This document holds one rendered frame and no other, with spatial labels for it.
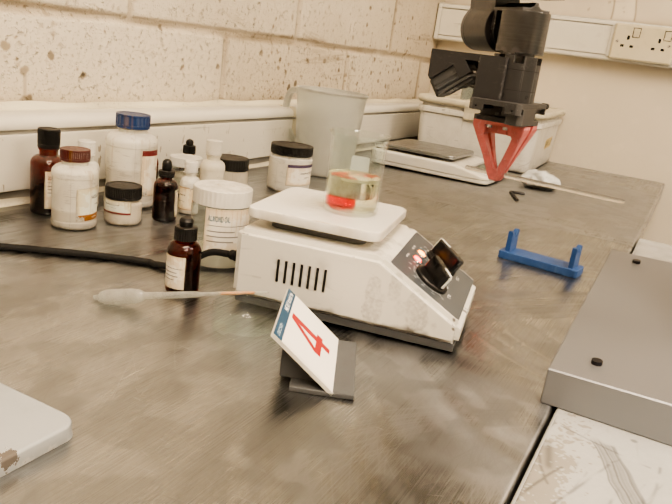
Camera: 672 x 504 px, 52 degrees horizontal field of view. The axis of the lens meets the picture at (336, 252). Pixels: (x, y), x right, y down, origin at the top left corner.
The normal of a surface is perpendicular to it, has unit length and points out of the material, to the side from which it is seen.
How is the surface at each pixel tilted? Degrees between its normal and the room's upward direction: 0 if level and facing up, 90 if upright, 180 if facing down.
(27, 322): 0
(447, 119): 94
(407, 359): 0
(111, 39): 90
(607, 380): 5
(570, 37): 90
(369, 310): 90
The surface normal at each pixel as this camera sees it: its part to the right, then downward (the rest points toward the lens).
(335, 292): -0.29, 0.24
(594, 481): 0.13, -0.95
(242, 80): 0.88, 0.25
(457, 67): -0.55, 0.18
